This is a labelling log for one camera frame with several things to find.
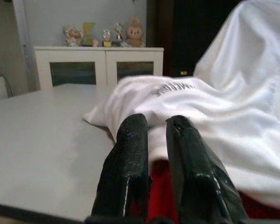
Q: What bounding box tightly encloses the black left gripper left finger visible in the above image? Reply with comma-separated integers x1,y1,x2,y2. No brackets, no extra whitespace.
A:
90,113,152,221

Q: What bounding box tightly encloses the small gold trophy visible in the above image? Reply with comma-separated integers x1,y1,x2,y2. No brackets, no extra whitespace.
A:
102,28,112,47

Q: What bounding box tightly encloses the white printed T-shirt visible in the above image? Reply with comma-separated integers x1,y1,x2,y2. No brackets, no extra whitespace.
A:
81,0,280,210

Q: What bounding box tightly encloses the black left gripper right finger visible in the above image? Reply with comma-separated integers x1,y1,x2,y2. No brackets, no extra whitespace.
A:
164,115,249,221

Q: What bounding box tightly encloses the tall silver trophy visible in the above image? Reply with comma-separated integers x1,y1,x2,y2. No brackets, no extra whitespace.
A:
112,22,126,47

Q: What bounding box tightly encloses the black audio speaker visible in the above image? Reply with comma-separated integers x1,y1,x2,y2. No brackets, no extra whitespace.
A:
172,0,226,77

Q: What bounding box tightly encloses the white glass door cabinet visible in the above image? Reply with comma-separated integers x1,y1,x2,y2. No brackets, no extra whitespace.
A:
34,46,165,91

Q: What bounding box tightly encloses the red polo shirt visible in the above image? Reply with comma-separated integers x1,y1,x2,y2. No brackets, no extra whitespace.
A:
145,161,280,224

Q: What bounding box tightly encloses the cream plush toy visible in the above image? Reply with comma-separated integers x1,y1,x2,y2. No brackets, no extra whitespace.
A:
63,25,83,47

